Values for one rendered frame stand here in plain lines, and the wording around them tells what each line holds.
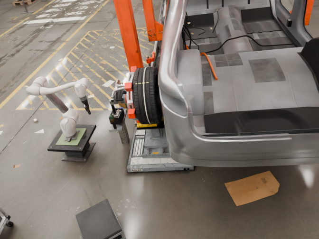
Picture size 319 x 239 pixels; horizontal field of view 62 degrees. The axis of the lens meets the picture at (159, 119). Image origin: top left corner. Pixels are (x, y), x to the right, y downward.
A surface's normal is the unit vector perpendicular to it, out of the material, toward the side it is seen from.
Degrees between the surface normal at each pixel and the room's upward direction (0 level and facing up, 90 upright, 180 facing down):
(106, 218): 0
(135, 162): 0
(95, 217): 0
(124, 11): 90
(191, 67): 29
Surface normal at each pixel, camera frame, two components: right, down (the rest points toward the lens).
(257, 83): -0.14, -0.47
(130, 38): -0.06, 0.64
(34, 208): -0.13, -0.76
